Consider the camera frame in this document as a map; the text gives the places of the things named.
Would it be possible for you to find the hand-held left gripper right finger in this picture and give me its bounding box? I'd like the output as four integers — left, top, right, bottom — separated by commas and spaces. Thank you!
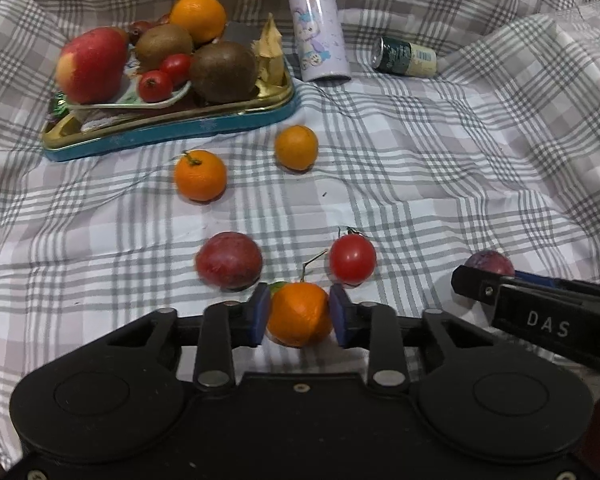
328, 284, 496, 392

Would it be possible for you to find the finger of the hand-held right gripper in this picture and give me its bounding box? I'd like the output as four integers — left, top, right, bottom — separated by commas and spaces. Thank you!
514, 270, 600, 303
451, 264, 517, 308

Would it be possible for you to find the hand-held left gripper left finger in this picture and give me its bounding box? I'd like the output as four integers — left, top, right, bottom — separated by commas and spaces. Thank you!
102, 284, 273, 392

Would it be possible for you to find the dark red plum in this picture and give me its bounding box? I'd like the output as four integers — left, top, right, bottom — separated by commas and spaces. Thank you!
195, 231, 264, 291
464, 249, 516, 278

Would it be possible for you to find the tangerine with green leaf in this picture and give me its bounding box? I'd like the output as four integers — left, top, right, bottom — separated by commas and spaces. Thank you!
266, 281, 334, 349

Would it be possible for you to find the small red tomato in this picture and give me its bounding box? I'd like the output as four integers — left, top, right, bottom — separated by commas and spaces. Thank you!
160, 53, 193, 86
137, 70, 174, 103
328, 227, 378, 286

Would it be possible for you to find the grey plaid cloth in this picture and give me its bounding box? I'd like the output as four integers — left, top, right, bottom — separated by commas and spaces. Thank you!
0, 0, 600, 471

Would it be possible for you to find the tangerine with stem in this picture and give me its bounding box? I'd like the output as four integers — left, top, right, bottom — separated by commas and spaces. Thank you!
174, 150, 228, 203

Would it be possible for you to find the small tangerine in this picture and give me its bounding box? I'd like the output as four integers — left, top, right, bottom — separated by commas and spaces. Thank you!
274, 125, 320, 172

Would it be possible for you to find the teal and gold tin tray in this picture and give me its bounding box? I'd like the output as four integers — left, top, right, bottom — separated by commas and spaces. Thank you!
41, 71, 301, 163

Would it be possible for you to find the dark green can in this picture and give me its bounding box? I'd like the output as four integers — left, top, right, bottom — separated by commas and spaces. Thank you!
371, 36, 439, 79

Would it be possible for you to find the large brown kiwi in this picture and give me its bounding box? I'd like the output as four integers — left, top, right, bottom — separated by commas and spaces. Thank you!
189, 41, 259, 105

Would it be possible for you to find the white plate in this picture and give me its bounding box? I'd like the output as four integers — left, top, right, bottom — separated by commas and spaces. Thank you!
62, 77, 193, 112

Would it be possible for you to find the yellow paper wrapper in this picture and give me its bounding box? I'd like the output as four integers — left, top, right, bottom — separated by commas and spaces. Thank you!
252, 12, 287, 86

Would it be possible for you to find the purple cartoon bottle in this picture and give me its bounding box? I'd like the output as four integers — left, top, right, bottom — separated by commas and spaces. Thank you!
287, 0, 352, 82

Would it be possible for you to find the small brown kiwi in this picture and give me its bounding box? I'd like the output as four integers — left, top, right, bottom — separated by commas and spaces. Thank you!
135, 24, 194, 72

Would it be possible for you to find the green foil wrapper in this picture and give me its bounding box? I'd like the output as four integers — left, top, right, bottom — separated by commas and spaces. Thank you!
49, 91, 72, 119

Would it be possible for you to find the red apple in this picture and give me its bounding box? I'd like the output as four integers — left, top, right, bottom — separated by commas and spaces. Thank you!
56, 27, 131, 105

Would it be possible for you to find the large orange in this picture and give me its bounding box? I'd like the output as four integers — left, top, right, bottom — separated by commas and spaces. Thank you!
169, 0, 228, 45

